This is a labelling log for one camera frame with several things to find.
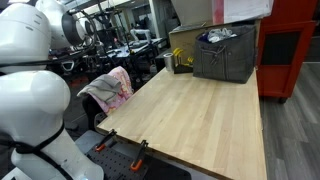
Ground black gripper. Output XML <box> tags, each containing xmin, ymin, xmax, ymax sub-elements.
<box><xmin>89</xmin><ymin>11</ymin><xmax>116</xmax><ymax>32</ymax></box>

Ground grey ribbed cloth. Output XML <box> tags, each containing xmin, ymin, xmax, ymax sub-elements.
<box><xmin>76</xmin><ymin>74</ymin><xmax>123</xmax><ymax>104</ymax></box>

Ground white office chair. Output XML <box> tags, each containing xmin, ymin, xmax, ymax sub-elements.
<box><xmin>59</xmin><ymin>59</ymin><xmax>77</xmax><ymax>74</ymax></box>

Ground pink patterned cloth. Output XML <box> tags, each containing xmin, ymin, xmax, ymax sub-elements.
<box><xmin>89</xmin><ymin>65</ymin><xmax>134</xmax><ymax>115</ymax></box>

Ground black office chair with armrest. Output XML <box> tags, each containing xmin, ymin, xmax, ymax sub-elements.
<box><xmin>81</xmin><ymin>94</ymin><xmax>111</xmax><ymax>133</ymax></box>

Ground blue cloth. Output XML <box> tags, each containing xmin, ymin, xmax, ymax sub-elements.
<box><xmin>198</xmin><ymin>31</ymin><xmax>210</xmax><ymax>43</ymax></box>

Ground cluttered background desk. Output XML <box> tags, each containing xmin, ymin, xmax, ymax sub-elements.
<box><xmin>83</xmin><ymin>37</ymin><xmax>168</xmax><ymax>68</ymax></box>

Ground red floor mat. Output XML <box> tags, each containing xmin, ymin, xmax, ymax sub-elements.
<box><xmin>69</xmin><ymin>78</ymin><xmax>90</xmax><ymax>89</ymax></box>

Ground silver metal cup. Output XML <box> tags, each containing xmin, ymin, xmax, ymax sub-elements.
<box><xmin>163</xmin><ymin>52</ymin><xmax>176</xmax><ymax>72</ymax></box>

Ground brown cardboard box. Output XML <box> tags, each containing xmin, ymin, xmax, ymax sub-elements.
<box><xmin>168</xmin><ymin>19</ymin><xmax>262</xmax><ymax>69</ymax></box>

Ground yellow flowers in black tray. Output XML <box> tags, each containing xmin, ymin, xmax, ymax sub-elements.
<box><xmin>172</xmin><ymin>47</ymin><xmax>195</xmax><ymax>75</ymax></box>

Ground white clothes bundle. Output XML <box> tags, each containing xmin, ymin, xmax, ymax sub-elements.
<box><xmin>206</xmin><ymin>27</ymin><xmax>238</xmax><ymax>44</ymax></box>

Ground grey fabric basket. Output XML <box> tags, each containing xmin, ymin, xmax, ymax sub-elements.
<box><xmin>192</xmin><ymin>24</ymin><xmax>258</xmax><ymax>84</ymax></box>

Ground pink board with white paper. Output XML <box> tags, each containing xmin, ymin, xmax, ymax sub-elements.
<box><xmin>211</xmin><ymin>0</ymin><xmax>274</xmax><ymax>25</ymax></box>

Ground black perforated mounting board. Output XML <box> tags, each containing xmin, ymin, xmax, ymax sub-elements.
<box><xmin>84</xmin><ymin>143</ymin><xmax>152</xmax><ymax>180</ymax></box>

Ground red metal cabinet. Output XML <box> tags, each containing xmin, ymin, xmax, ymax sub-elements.
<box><xmin>255</xmin><ymin>0</ymin><xmax>318</xmax><ymax>104</ymax></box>

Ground black clamp with orange handle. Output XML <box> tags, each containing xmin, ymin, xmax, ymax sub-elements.
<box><xmin>130</xmin><ymin>139</ymin><xmax>150</xmax><ymax>173</ymax></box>
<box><xmin>94</xmin><ymin>129</ymin><xmax>118</xmax><ymax>153</ymax></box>

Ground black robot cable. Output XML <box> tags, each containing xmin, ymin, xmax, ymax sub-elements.
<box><xmin>0</xmin><ymin>44</ymin><xmax>98</xmax><ymax>180</ymax></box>

